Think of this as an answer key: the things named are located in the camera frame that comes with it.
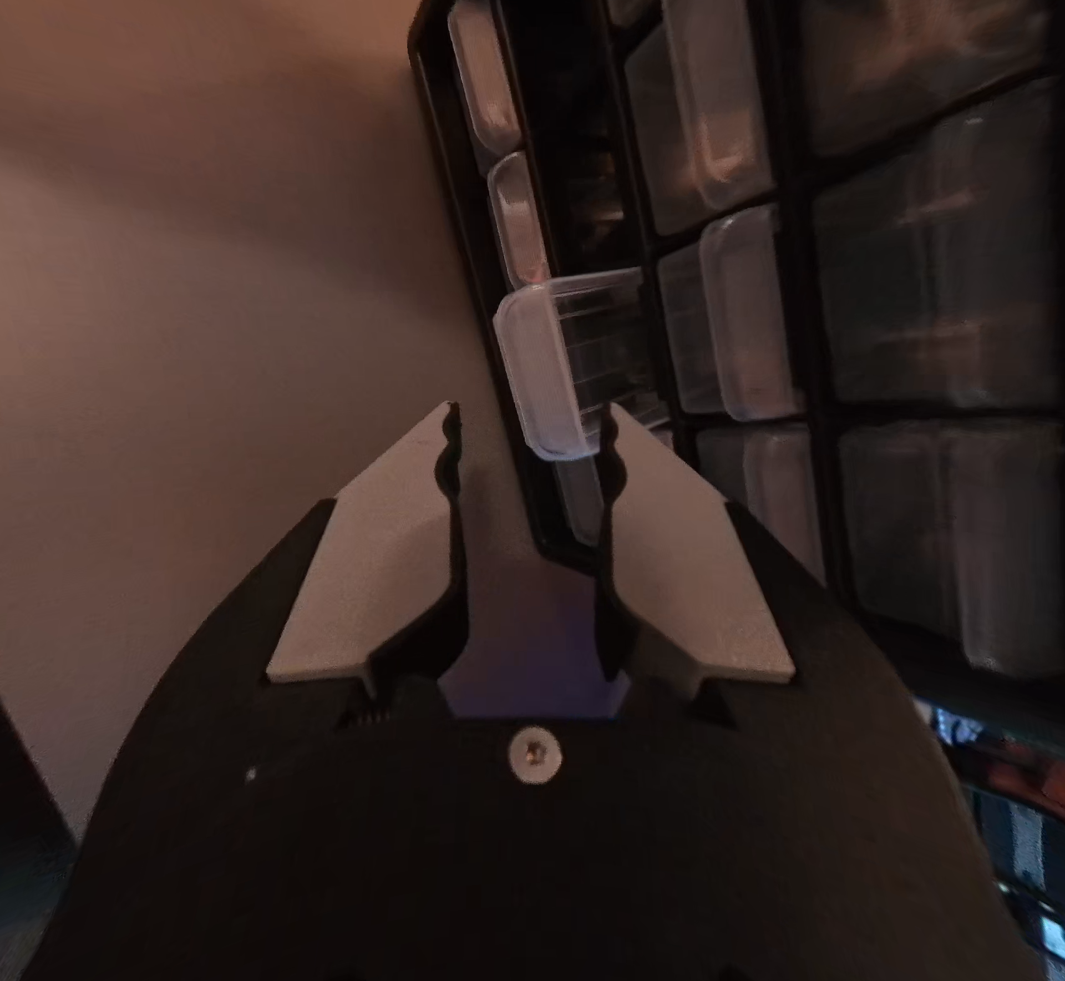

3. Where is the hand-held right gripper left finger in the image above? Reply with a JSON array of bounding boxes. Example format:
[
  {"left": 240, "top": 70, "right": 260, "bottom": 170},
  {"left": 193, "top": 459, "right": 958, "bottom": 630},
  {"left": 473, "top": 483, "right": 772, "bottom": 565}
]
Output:
[{"left": 266, "top": 401, "right": 469, "bottom": 686}]

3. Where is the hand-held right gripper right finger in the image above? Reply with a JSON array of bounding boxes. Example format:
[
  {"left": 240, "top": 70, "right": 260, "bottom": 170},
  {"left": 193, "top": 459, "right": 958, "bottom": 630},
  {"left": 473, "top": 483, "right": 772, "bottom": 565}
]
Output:
[{"left": 593, "top": 402, "right": 797, "bottom": 703}]

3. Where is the black drawer cabinet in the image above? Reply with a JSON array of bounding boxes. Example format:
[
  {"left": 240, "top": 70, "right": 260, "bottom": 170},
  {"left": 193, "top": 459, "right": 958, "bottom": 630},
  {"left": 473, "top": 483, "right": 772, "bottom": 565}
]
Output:
[{"left": 406, "top": 0, "right": 1065, "bottom": 716}]

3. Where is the clear plastic drawer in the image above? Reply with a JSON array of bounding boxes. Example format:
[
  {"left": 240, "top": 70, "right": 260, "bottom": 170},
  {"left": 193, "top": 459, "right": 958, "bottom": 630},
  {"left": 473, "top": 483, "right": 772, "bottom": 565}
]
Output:
[{"left": 493, "top": 267, "right": 667, "bottom": 462}]

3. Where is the bank of clear drawers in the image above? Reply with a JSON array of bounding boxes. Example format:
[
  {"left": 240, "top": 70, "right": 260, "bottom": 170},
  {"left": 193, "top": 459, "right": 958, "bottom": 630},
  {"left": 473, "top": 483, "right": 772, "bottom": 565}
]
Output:
[{"left": 448, "top": 0, "right": 1065, "bottom": 678}]

